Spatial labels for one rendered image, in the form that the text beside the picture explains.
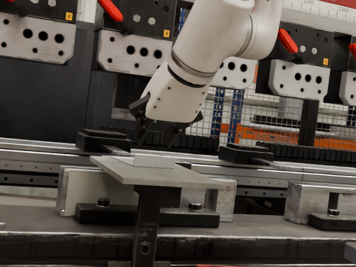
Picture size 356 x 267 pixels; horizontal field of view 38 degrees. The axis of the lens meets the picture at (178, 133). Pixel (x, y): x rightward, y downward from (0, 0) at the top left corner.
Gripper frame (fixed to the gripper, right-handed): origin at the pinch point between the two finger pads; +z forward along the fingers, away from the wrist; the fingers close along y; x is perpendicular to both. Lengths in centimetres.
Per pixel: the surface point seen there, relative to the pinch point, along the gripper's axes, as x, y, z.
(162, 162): 3.3, -2.2, 4.1
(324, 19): -23, -42, -20
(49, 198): -267, -100, 356
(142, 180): 14.3, 7.8, -3.2
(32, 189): -276, -83, 355
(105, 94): -53, -13, 35
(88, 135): -23.8, 1.4, 25.0
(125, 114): -12.7, 0.5, 6.9
